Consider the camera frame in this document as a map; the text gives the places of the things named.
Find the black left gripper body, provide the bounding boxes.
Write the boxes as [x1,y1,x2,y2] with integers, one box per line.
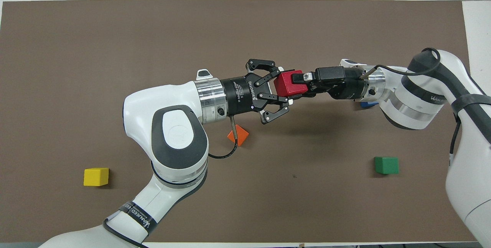
[222,72,269,116]

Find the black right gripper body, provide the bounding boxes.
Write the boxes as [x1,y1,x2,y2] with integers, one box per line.
[326,68,369,101]

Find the red wooden block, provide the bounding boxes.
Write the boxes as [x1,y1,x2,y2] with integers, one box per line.
[274,71,309,98]

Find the orange wooden block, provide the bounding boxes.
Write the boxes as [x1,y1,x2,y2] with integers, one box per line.
[227,124,250,147]

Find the green wooden block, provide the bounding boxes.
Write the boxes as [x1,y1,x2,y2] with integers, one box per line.
[374,157,399,175]

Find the yellow wooden block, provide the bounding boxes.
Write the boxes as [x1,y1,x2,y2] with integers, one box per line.
[84,168,110,187]

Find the brown table mat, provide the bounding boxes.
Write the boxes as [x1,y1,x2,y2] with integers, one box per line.
[0,0,477,244]

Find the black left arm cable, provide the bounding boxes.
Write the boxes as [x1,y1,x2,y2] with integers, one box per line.
[103,114,239,248]

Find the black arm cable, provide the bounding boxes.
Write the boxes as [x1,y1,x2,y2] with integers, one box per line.
[103,114,239,248]
[360,48,463,168]

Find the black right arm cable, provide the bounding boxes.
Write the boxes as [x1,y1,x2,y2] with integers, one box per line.
[360,48,463,168]

